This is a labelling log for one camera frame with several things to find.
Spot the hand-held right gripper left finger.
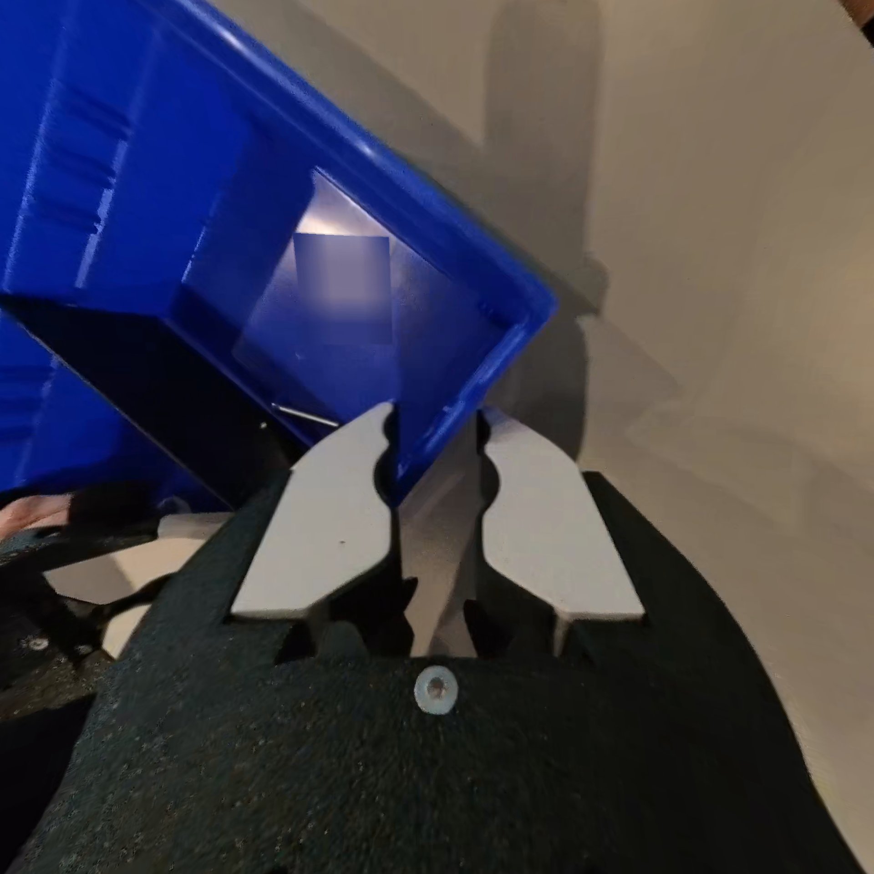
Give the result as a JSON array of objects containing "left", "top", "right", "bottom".
[{"left": 231, "top": 401, "right": 398, "bottom": 658}]

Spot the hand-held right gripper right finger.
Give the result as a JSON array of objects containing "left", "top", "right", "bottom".
[{"left": 477, "top": 407, "right": 647, "bottom": 658}]

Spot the blue plastic storage bin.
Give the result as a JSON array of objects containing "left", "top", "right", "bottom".
[{"left": 0, "top": 0, "right": 561, "bottom": 513}]

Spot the person's left hand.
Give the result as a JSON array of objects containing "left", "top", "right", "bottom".
[{"left": 0, "top": 494, "right": 75, "bottom": 542}]

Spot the clear plastic bag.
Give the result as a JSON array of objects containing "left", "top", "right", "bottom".
[{"left": 231, "top": 168, "right": 487, "bottom": 427}]

